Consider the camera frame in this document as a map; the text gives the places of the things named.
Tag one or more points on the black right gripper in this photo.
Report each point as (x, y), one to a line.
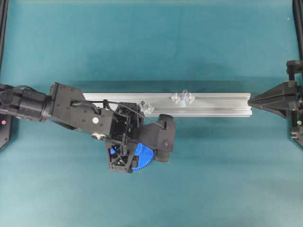
(293, 109)

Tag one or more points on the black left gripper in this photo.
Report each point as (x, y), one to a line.
(120, 155)

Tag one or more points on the large blue plastic gear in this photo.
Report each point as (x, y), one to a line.
(143, 155)

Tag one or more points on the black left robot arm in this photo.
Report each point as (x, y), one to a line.
(67, 107)

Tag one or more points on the tall steel shaft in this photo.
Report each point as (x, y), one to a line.
(184, 97)

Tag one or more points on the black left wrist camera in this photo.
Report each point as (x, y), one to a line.
(160, 140)

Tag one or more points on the clear bracket of short shaft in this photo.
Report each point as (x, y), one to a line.
(147, 109)

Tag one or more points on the clear bracket of tall shaft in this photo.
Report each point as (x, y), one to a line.
(176, 98)

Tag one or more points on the silver aluminium extrusion rail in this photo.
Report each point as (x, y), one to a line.
(205, 104)

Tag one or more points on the black right frame post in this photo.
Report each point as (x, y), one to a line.
(298, 20)

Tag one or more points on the black frame post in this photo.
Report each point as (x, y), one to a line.
(4, 6)
(298, 20)

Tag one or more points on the black left frame post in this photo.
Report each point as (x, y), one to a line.
(4, 6)

